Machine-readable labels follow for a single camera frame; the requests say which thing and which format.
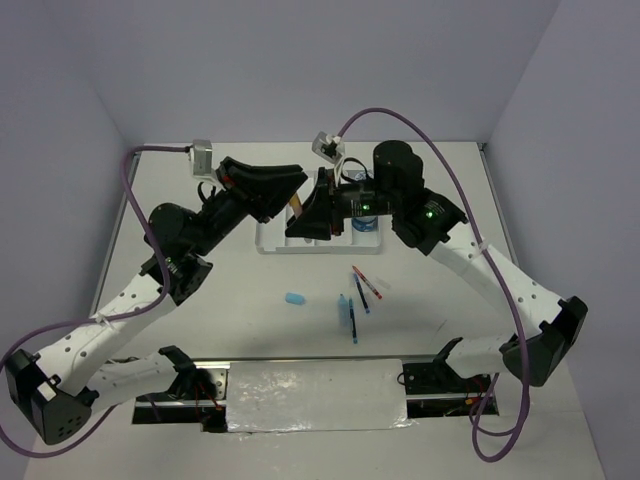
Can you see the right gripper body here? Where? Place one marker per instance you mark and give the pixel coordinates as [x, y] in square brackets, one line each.
[340, 203]

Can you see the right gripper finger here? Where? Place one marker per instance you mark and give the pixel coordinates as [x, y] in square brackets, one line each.
[309, 225]
[317, 204]

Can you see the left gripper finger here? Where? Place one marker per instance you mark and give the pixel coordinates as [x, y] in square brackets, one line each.
[238, 171]
[268, 194]

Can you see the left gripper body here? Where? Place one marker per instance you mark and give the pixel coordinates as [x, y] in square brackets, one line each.
[236, 184]

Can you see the orange highlighter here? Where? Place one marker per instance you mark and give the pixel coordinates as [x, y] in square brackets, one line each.
[296, 205]

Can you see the blue highlighter cap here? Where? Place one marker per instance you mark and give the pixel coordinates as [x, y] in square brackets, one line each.
[294, 298]

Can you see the blue highlighter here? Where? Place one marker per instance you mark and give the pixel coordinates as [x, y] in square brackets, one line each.
[344, 312]

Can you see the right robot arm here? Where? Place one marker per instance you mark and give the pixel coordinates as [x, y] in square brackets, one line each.
[547, 326]

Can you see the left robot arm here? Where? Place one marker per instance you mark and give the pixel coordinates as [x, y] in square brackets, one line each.
[62, 385]

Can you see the white divided organizer tray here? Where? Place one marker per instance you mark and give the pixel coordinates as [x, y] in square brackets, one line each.
[320, 240]

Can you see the dark blue pen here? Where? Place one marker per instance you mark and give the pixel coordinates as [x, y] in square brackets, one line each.
[361, 294]

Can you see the clear pen cap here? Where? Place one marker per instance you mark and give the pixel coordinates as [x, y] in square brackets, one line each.
[383, 283]

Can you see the red pen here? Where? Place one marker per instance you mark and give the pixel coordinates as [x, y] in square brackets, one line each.
[367, 282]

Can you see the teal pen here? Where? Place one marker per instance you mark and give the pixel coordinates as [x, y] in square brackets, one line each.
[352, 320]

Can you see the silver foil tape patch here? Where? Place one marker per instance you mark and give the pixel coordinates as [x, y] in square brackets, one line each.
[315, 396]

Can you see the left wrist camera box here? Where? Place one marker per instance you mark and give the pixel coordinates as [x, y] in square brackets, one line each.
[201, 155]

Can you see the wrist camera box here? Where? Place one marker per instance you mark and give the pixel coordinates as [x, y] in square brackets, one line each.
[201, 155]
[325, 146]

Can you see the right camera mount white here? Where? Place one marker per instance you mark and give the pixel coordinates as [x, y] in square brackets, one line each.
[338, 157]

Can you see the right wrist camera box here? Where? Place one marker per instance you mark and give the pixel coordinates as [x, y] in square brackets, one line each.
[325, 146]

